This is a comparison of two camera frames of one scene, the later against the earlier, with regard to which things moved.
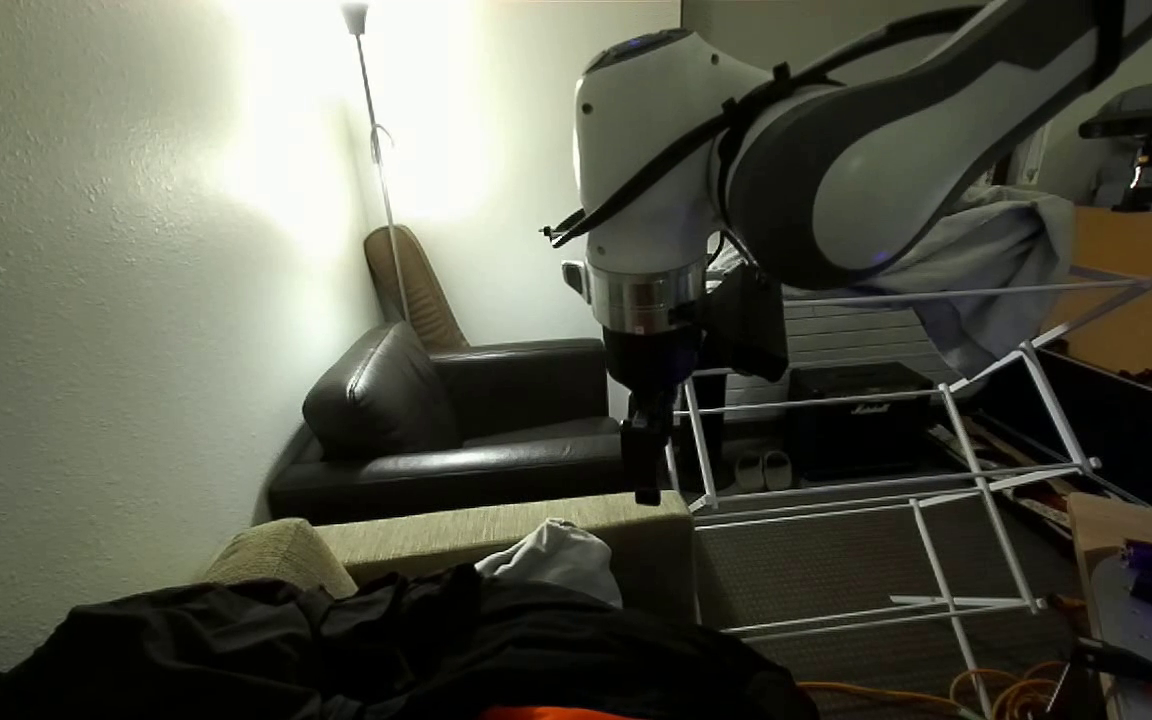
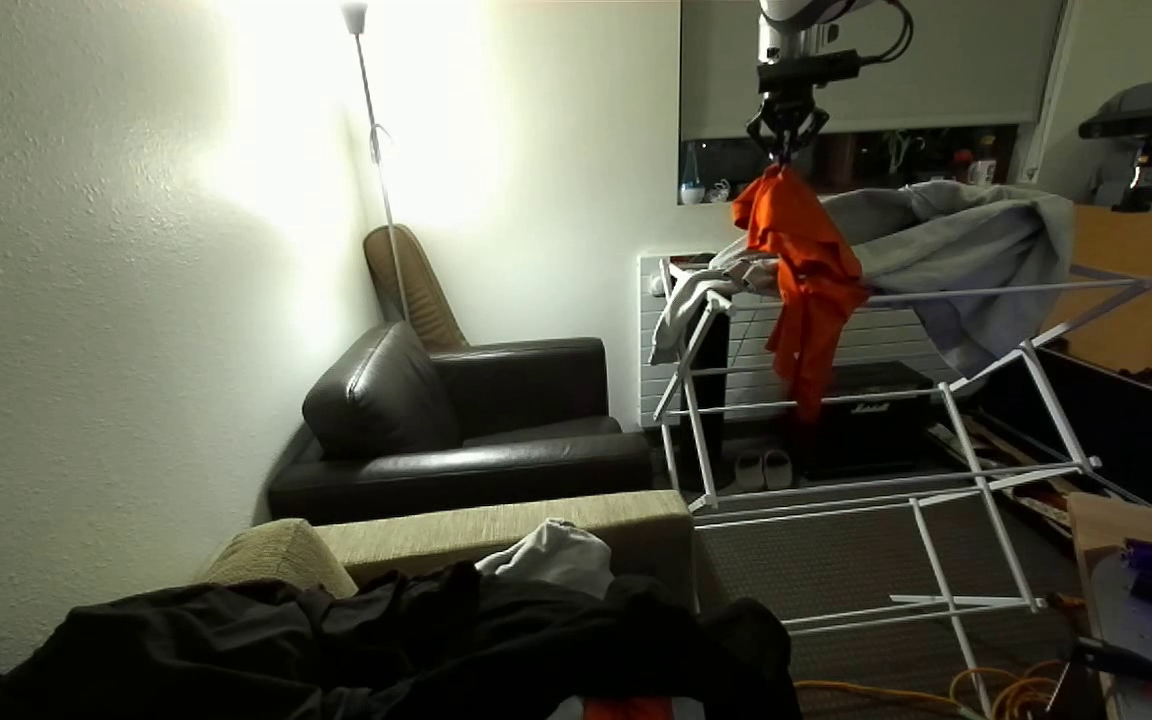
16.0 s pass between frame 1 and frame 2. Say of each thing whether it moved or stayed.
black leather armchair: stayed
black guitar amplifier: stayed
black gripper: moved
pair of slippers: stayed
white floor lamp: stayed
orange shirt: moved
